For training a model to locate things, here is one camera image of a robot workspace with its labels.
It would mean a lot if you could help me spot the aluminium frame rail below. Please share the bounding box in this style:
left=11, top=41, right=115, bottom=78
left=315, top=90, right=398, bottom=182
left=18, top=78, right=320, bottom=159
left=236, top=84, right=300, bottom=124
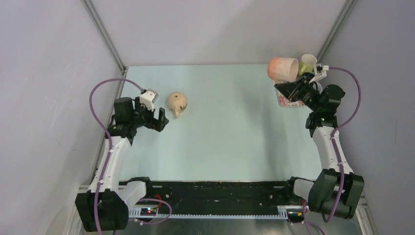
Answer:
left=72, top=185, right=369, bottom=228

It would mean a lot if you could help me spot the tan ceramic mug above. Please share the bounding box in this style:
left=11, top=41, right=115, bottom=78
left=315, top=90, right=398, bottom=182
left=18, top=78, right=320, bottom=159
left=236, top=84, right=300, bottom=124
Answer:
left=167, top=92, right=188, bottom=118

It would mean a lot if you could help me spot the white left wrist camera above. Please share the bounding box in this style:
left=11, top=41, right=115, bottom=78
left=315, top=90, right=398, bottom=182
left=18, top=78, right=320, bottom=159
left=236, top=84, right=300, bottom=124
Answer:
left=139, top=89, right=159, bottom=111

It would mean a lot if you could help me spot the floral pattern tray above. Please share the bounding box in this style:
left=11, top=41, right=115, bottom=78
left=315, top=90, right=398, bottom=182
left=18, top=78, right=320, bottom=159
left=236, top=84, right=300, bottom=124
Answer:
left=276, top=90, right=305, bottom=108

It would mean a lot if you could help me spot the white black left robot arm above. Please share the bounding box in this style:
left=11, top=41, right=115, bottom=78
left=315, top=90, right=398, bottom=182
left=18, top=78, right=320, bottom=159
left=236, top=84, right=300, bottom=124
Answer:
left=75, top=96, right=169, bottom=232

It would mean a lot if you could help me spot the yellow mug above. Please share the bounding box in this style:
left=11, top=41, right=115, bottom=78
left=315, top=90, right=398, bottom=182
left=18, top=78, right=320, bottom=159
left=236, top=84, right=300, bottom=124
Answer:
left=298, top=54, right=318, bottom=76

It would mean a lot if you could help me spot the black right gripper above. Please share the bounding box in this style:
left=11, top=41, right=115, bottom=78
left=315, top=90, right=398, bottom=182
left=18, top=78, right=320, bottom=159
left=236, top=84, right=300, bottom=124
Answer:
left=275, top=75, right=322, bottom=112

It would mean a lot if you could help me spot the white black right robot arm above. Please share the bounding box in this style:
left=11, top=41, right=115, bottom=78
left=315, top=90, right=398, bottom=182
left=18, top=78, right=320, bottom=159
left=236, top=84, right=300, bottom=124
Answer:
left=274, top=73, right=365, bottom=220

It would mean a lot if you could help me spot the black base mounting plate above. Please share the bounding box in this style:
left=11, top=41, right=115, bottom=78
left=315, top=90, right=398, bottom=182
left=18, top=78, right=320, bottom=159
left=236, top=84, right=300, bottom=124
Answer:
left=135, top=180, right=310, bottom=218

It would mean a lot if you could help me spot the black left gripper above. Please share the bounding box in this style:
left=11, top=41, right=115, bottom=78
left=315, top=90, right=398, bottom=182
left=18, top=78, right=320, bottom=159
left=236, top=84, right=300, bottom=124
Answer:
left=130, top=97, right=168, bottom=132

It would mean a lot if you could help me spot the white translucent mug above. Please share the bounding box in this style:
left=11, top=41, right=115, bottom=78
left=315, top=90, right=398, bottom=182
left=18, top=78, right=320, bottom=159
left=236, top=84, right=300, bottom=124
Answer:
left=313, top=82, right=323, bottom=94

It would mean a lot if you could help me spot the orange mug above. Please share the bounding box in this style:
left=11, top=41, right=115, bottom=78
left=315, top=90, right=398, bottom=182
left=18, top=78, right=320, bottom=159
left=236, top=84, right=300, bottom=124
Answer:
left=267, top=57, right=299, bottom=82

